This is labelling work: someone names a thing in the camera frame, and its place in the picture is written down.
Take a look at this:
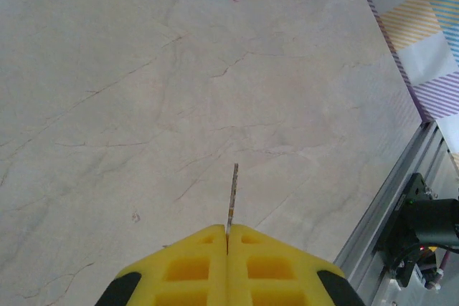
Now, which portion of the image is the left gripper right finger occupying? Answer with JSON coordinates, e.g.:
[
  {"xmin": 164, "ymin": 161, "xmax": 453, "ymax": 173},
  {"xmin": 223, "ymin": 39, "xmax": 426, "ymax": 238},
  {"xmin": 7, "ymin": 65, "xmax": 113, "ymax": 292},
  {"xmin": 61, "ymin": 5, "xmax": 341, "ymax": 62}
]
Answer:
[{"xmin": 226, "ymin": 224, "xmax": 366, "ymax": 306}]

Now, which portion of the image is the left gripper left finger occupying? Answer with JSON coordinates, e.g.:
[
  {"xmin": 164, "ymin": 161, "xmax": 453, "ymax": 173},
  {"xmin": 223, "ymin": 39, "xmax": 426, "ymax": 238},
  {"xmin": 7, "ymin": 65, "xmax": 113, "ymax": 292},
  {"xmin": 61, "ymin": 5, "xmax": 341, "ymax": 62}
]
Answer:
[{"xmin": 93, "ymin": 224, "xmax": 229, "ymax": 306}]

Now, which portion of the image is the wide aluminium base rail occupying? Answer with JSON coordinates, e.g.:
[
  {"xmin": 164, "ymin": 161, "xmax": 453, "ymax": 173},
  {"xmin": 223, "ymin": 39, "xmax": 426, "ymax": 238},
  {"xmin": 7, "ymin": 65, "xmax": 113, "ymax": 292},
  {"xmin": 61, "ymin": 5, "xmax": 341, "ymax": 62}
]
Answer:
[{"xmin": 331, "ymin": 119, "xmax": 459, "ymax": 306}]

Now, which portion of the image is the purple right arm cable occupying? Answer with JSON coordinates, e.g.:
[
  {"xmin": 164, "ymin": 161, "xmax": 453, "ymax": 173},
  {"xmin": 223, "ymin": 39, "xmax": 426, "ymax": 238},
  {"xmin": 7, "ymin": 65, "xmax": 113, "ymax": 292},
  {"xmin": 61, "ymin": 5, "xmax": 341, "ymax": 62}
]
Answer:
[{"xmin": 437, "ymin": 251, "xmax": 453, "ymax": 277}]

